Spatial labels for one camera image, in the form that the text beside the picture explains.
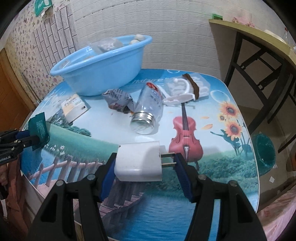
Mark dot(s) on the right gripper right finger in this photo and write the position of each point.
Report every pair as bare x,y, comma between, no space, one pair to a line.
237,219

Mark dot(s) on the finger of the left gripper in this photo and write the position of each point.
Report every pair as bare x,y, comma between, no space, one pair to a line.
22,134
28,141

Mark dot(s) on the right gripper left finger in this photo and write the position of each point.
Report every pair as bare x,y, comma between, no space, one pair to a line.
55,218

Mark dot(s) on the dark green card pack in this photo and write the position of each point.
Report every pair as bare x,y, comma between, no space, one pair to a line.
38,128

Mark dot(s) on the face tissue pack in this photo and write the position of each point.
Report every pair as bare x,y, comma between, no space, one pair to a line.
73,107

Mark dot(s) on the white power adapter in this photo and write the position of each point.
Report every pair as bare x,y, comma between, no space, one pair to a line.
140,162

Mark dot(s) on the snack wrapper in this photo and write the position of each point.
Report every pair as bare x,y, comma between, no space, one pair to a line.
119,100

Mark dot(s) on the clear bag cotton balls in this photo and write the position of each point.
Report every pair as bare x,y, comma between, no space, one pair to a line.
106,45

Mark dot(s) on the clear toothpick box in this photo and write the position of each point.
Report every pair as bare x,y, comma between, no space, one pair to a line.
67,63

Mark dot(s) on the white plastic hook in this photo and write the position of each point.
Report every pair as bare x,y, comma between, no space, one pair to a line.
175,100

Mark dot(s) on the wooden door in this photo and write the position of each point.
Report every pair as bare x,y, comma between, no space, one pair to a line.
15,103

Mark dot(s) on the blue plastic basin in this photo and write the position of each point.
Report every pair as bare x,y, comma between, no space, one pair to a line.
110,70

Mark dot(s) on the green hanging bag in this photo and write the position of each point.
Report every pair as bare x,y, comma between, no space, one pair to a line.
41,6

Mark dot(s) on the yellow side table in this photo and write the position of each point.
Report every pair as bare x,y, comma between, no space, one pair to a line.
267,65

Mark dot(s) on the pink cloth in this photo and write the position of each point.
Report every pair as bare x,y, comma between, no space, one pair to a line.
243,21

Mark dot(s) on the green small box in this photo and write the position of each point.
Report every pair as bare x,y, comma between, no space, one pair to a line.
217,17

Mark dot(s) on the green wire wastebasket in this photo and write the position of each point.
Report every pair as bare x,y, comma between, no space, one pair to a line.
264,152

